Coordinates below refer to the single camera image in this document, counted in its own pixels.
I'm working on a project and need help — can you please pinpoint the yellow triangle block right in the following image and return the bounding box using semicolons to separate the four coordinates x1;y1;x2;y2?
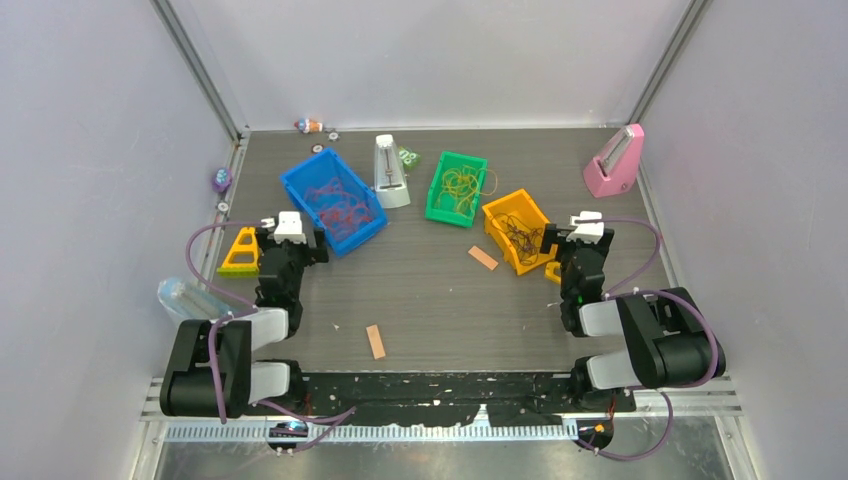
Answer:
544;261;561;285

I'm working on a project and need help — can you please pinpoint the clear blue plastic container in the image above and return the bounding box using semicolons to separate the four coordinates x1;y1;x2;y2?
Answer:
157;277;234;325

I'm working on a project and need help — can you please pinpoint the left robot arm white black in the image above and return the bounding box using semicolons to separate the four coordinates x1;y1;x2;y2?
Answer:
159;227;329;422

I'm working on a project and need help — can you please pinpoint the green plastic bin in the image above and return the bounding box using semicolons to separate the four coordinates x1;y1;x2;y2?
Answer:
425;151;488;228

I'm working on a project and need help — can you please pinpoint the blue plastic bin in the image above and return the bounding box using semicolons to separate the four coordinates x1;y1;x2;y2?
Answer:
280;148;388;257

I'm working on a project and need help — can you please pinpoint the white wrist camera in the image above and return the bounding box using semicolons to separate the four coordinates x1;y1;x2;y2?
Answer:
256;211;307;244
566;211;605;244

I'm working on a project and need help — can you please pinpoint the orange plastic bin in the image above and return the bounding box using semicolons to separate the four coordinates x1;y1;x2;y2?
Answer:
482;189;554;276

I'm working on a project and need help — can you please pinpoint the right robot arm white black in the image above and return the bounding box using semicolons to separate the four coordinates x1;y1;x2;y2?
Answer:
540;220;726;411

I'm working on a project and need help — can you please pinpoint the yellow triangle block left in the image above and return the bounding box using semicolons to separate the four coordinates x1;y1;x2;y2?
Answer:
216;227;260;278

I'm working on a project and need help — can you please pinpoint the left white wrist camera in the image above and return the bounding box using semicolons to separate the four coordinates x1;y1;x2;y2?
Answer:
256;211;307;244

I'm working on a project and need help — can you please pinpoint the tan wooden block far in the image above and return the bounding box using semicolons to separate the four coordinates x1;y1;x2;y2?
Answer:
468;246;499;271

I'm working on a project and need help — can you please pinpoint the yellow cable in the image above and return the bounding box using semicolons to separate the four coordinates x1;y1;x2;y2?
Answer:
433;165;498;220

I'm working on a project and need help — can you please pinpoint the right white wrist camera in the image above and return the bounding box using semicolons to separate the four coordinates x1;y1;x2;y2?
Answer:
566;211;605;244

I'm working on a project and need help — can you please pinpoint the dark cable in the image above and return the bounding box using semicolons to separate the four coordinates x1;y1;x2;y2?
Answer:
495;211;550;263

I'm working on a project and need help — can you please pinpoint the red-orange cable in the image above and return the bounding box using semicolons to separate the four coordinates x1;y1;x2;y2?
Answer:
304;182;376;243

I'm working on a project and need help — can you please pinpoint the small clown figurine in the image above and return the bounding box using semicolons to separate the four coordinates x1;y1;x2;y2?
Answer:
293;118;324;134

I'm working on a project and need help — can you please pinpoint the purple round toy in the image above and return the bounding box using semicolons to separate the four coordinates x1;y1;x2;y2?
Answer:
212;167;233;194

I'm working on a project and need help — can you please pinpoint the tan wooden block near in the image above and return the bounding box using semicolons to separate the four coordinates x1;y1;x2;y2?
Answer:
366;324;386;360

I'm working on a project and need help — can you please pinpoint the white metronome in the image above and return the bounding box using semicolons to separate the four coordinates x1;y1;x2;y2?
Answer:
374;134;411;209

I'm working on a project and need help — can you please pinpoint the pink metronome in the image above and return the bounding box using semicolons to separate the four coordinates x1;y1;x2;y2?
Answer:
583;123;645;198

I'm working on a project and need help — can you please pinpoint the yellow triangle block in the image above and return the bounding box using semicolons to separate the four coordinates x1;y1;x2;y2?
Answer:
216;227;260;278
544;261;561;285

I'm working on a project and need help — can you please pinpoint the tan wooden block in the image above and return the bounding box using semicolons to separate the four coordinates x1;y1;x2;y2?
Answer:
366;324;386;360
468;246;499;271

